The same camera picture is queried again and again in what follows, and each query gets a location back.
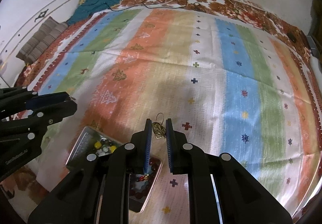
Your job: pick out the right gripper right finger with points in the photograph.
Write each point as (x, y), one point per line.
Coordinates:
(220, 189)

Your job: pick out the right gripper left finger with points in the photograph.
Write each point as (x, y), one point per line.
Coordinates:
(93, 193)

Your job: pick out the grey striped pillow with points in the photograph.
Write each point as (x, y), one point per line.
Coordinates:
(48, 32)

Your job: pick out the striped colourful bed cloth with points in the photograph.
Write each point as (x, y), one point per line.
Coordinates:
(176, 83)

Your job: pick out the silver metal tin box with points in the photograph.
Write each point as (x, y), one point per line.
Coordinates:
(92, 141)

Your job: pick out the brown floral bedsheet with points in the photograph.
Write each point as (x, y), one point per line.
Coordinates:
(201, 0)

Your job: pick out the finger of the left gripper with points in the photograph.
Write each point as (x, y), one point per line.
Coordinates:
(51, 101)
(46, 113)

